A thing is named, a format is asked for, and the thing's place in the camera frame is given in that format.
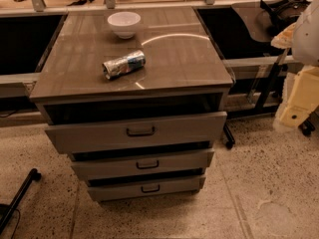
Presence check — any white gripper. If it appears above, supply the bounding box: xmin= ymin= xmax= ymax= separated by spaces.
xmin=273 ymin=66 xmax=319 ymax=130

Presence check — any grey bottom drawer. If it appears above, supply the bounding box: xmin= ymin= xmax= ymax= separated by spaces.
xmin=88 ymin=174 xmax=205 ymax=202

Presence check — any grey drawer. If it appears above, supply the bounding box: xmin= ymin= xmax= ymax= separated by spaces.
xmin=46 ymin=112 xmax=226 ymax=153
xmin=71 ymin=148 xmax=214 ymax=181
xmin=88 ymin=174 xmax=205 ymax=202

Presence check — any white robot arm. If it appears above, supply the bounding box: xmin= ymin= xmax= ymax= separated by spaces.
xmin=271 ymin=0 xmax=319 ymax=132

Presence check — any grey drawer cabinet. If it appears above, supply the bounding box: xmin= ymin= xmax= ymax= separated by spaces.
xmin=31 ymin=7 xmax=232 ymax=188

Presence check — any grey middle drawer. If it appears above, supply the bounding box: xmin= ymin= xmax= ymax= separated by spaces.
xmin=71 ymin=148 xmax=214 ymax=181

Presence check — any grey top drawer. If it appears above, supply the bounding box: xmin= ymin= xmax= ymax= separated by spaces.
xmin=46 ymin=112 xmax=226 ymax=153

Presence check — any dark side table with stand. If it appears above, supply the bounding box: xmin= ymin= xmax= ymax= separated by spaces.
xmin=222 ymin=1 xmax=316 ymax=150

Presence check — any crushed silver blue can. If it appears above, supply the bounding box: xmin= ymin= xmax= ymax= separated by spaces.
xmin=103 ymin=50 xmax=146 ymax=80

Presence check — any white bowl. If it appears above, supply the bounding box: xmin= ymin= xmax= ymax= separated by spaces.
xmin=108 ymin=11 xmax=141 ymax=39

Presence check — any black stand leg left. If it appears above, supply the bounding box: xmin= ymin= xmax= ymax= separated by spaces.
xmin=0 ymin=168 xmax=41 ymax=234

